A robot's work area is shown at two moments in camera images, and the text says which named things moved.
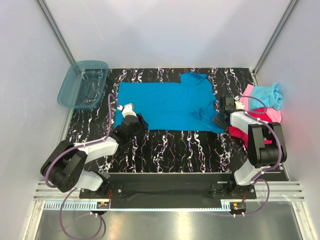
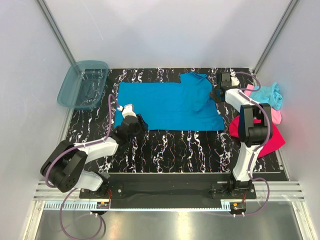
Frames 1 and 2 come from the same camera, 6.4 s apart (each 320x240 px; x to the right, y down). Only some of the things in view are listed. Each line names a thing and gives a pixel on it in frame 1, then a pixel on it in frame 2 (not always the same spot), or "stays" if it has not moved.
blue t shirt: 189,105 stays
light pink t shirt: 273,114 stays
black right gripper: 217,119 -> 212,94
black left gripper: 142,125 stays
